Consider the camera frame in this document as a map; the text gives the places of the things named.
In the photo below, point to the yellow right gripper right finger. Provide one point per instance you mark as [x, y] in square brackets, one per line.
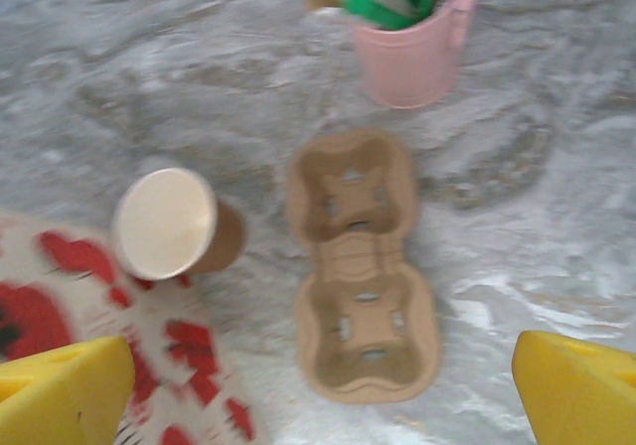
[581, 395]

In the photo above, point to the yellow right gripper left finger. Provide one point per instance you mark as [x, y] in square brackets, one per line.
[59, 395]

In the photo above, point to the white red printed paper bag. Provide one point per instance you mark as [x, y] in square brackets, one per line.
[164, 345]

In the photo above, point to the brown pulp cup carrier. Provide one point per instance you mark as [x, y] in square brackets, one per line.
[363, 276]

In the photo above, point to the brown paper cup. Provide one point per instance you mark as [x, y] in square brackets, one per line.
[164, 221]

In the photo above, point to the pink metal bucket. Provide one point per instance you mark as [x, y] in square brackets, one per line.
[407, 62]

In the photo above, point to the green plastic stirrer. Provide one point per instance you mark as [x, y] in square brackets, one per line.
[377, 5]

